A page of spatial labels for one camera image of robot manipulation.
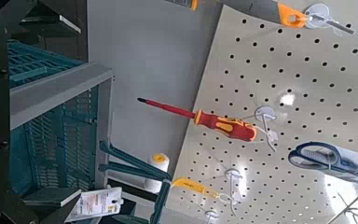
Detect red yellow screwdriver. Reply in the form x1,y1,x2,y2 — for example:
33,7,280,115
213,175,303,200
136,97,258,143

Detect white packaged item card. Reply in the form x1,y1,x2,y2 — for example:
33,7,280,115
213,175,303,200
64,186,125,224

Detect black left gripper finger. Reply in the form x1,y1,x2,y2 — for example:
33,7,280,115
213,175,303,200
22,187,83,224
20,13,83,35

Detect cream perforated pegboard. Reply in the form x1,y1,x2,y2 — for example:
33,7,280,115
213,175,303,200
167,4,358,224

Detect blue handled scissors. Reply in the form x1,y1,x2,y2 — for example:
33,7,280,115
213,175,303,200
287,141,358,177

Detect teal crate with grey rim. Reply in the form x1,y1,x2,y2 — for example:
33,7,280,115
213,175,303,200
7,39,116,198

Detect grey partition panel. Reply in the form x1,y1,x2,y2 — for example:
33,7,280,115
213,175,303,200
87,0,226,175

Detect yellow handled white paint roller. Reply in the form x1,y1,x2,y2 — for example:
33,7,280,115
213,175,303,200
143,152,222,201

